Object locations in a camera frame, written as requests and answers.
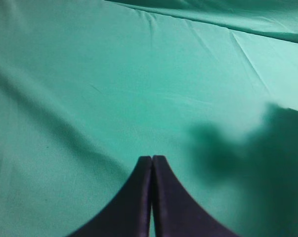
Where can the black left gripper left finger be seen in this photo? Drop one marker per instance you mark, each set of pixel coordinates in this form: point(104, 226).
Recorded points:
point(128, 213)

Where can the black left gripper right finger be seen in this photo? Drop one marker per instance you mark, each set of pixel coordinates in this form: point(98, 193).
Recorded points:
point(176, 213)

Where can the green cloth backdrop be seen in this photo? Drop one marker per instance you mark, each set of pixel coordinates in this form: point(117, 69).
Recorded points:
point(89, 86)

